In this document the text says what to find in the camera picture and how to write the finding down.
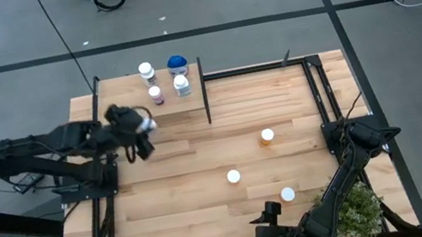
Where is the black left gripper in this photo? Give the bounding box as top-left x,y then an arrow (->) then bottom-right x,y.
102,97 -> 161,167

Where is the small white pill bottle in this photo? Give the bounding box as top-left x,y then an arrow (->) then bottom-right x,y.
134,116 -> 159,135

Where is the orange pill bottle white cap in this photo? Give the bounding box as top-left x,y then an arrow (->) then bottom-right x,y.
278,185 -> 298,204
226,167 -> 244,186
256,127 -> 277,148

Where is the pink bottle white cap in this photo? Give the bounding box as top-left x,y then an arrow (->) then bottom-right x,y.
146,83 -> 166,107

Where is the white bottle green label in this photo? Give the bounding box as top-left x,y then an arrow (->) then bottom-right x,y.
137,59 -> 160,89

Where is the white Trader Joe's melatonin bottle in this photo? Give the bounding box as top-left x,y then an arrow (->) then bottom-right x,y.
172,72 -> 194,100

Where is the white bottle with blue cap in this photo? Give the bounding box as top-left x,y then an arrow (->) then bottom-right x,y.
165,52 -> 191,80

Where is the potted plant with white flowers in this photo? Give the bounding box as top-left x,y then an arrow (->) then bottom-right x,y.
310,177 -> 390,237

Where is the black control box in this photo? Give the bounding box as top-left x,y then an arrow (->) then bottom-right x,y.
9,168 -> 49,197

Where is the black beam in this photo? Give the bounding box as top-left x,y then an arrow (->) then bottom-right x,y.
0,192 -> 68,237

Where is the wooden shelf black metal frame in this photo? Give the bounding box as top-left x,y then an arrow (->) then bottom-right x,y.
84,56 -> 214,146

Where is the black table frame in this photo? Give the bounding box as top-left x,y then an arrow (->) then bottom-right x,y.
27,22 -> 422,237

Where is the black floor cable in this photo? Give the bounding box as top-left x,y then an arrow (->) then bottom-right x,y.
33,0 -> 95,100

